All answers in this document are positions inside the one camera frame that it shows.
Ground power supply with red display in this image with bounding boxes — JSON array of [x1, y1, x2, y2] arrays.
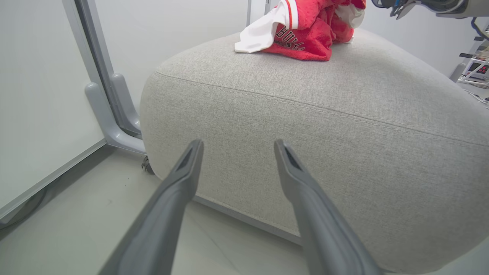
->
[[460, 57, 489, 83]]

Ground red white Bulls jersey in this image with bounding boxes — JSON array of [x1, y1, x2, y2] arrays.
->
[[235, 0, 334, 62]]

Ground dark sofa foot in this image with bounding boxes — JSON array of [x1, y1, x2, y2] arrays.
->
[[141, 155, 155, 176]]

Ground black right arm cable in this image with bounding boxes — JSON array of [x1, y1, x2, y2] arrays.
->
[[471, 17, 489, 41]]

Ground wide white partition panel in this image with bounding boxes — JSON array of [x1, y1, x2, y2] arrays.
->
[[0, 0, 107, 224]]

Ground grey partition leg with post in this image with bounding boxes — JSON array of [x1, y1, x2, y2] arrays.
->
[[62, 0, 147, 154], [76, 0, 142, 137]]

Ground white partition panel behind sofa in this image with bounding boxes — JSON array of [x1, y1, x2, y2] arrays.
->
[[94, 0, 251, 111]]

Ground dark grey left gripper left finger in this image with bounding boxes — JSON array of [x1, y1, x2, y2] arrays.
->
[[97, 139, 204, 275]]

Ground grey vertical partition post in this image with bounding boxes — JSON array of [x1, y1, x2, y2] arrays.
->
[[246, 0, 272, 27]]

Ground thin white cables on floor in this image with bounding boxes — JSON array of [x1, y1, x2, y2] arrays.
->
[[463, 88, 489, 112]]

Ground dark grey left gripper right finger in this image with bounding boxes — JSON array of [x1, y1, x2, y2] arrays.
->
[[274, 139, 383, 275]]

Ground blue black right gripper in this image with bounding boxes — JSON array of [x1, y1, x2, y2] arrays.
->
[[371, 0, 421, 20]]

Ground red white garment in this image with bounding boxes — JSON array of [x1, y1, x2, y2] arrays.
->
[[327, 0, 366, 44]]

